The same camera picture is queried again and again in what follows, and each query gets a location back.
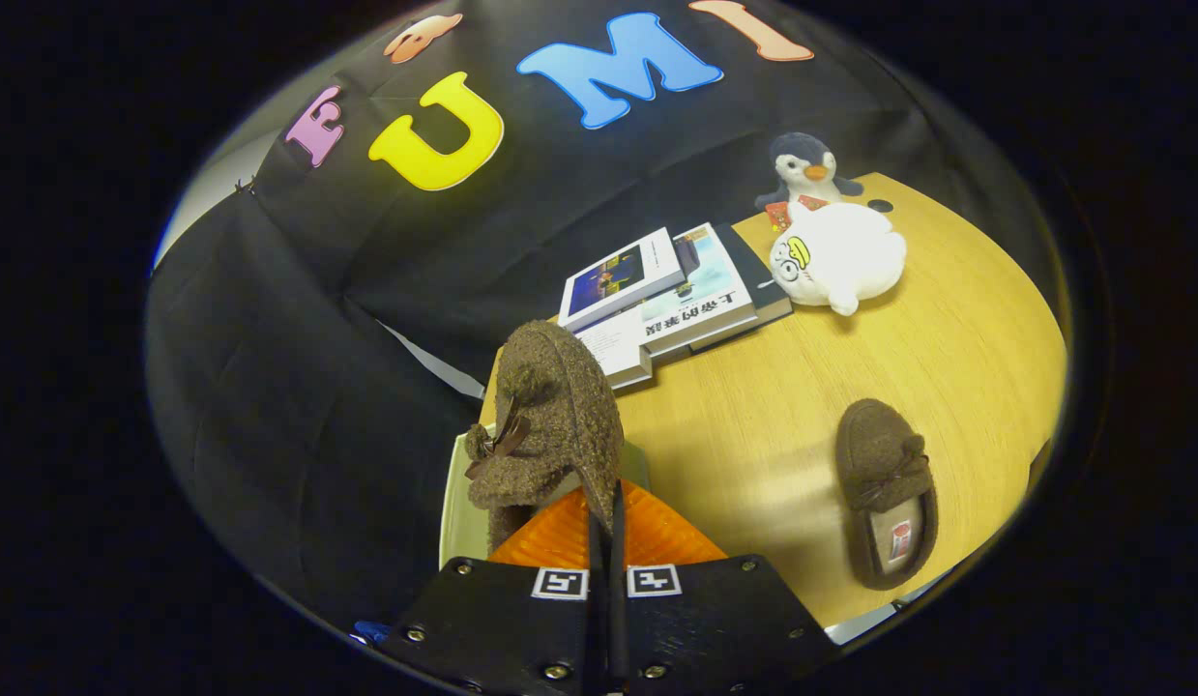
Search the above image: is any white book with blue picture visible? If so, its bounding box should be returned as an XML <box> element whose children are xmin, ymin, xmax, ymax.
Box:
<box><xmin>558</xmin><ymin>227</ymin><xmax>687</xmax><ymax>333</ymax></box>

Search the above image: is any black book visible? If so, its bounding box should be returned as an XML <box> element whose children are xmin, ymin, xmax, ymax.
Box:
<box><xmin>690</xmin><ymin>224</ymin><xmax>795</xmax><ymax>349</ymax></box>

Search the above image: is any brown fuzzy slipper shoe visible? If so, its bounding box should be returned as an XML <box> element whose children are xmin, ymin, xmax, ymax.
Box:
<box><xmin>463</xmin><ymin>319</ymin><xmax>627</xmax><ymax>557</ymax></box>
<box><xmin>835</xmin><ymin>398</ymin><xmax>940</xmax><ymax>592</ymax></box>

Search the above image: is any green fabric storage box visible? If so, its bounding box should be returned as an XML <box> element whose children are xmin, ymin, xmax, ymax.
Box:
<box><xmin>439</xmin><ymin>425</ymin><xmax>653</xmax><ymax>571</ymax></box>

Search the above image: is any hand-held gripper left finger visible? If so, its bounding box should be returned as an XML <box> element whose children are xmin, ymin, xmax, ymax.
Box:
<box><xmin>379</xmin><ymin>486</ymin><xmax>604</xmax><ymax>696</ymax></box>

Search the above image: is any penguin plush toy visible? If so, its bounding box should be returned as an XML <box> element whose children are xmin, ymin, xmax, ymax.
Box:
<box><xmin>753</xmin><ymin>132</ymin><xmax>865</xmax><ymax>231</ymax></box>

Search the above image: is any white plush toy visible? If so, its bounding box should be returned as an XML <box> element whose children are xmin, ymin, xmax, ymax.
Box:
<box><xmin>769</xmin><ymin>201</ymin><xmax>907</xmax><ymax>317</ymax></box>

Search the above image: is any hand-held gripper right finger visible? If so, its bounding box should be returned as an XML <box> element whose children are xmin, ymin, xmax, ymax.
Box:
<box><xmin>606</xmin><ymin>480</ymin><xmax>843</xmax><ymax>696</ymax></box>

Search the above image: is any black backdrop cloth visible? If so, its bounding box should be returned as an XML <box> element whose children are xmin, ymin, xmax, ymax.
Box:
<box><xmin>144</xmin><ymin>0</ymin><xmax>1064</xmax><ymax>629</ymax></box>

